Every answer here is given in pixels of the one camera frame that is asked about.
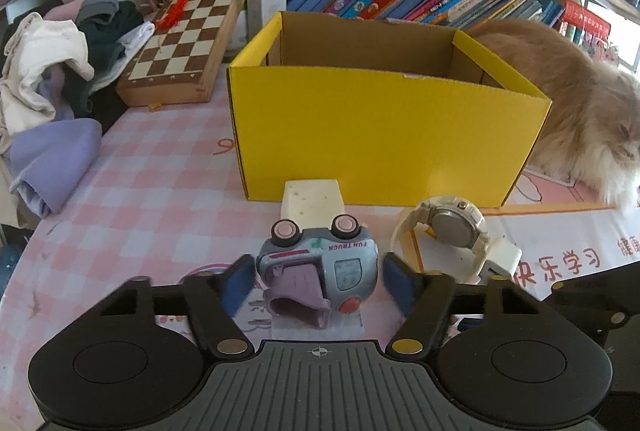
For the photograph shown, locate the large white charger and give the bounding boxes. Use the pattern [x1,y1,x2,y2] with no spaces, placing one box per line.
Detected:
[234,299,364,341]

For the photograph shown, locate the red tassel ornament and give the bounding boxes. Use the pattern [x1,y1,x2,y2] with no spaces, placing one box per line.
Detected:
[155,0,190,31]

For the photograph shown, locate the yellow cardboard box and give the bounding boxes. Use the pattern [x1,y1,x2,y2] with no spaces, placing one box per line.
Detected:
[228,12,551,208]

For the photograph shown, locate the orange fluffy cat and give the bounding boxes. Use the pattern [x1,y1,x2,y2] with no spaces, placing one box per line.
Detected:
[471,19,639,212]

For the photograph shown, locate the cream eraser block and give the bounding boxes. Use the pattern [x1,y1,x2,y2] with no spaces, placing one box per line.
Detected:
[280,180,346,229]

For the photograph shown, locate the red book box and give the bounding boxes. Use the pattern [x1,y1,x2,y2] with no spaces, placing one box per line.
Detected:
[556,0,611,46]

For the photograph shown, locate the pile of clothes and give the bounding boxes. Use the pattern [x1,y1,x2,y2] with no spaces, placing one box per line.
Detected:
[1,0,155,227]

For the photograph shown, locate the wooden chess board box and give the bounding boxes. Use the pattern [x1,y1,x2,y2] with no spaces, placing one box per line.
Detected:
[116,0,245,107]

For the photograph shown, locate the blue toy truck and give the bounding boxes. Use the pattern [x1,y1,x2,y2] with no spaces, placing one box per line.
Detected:
[256,213,378,329]

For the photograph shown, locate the pink checkered tablecloth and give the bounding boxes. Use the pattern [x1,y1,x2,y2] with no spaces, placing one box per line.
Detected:
[0,62,640,431]

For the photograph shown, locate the small white charger cube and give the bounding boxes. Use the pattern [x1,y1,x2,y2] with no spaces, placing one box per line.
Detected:
[480,237,522,281]

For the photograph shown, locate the cream wrist watch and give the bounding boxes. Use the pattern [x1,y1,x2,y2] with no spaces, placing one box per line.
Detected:
[390,196,511,285]

